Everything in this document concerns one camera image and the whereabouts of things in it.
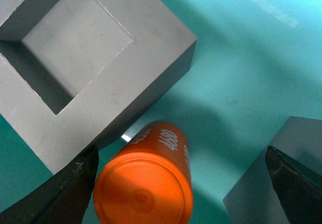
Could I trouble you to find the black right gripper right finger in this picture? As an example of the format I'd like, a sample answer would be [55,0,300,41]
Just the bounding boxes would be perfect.
[265,145,321,223]

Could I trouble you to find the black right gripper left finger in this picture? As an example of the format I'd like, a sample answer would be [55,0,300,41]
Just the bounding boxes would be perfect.
[1,146,99,223]

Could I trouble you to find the gray block with round hole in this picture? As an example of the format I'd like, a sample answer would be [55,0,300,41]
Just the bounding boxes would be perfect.
[223,116,321,223]

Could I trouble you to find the orange cylinder marked 4680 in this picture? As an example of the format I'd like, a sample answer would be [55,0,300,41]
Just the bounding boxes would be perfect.
[93,122,193,223]

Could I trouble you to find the gray block with square hole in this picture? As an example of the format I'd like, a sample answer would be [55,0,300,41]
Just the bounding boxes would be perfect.
[1,0,197,173]

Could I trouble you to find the light blue plastic box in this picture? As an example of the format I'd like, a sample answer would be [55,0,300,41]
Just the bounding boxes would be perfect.
[1,0,321,223]

